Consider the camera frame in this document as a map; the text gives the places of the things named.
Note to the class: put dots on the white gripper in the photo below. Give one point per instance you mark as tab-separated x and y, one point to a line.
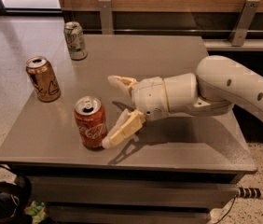
148	97

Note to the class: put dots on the metal wall bracket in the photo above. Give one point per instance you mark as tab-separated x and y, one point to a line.
106	17
239	32

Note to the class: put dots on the grey drawer cabinet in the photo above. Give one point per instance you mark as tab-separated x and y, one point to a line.
175	170

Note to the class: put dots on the left metal wall bracket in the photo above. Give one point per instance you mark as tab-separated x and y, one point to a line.
106	17

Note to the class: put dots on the right metal wall bracket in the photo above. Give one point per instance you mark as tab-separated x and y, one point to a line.
239	32

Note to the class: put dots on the green white 7up can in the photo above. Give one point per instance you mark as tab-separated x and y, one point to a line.
75	41

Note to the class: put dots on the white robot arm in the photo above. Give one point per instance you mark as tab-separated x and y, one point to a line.
218	84

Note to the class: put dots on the gold brown soda can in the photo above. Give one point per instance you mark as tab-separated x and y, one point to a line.
43	79

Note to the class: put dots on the red coke can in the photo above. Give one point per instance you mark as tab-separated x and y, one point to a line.
90	120

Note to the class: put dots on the green patterned bag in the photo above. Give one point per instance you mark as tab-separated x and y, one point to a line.
37	210

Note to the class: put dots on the black white striped handle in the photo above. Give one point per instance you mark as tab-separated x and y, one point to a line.
250	193

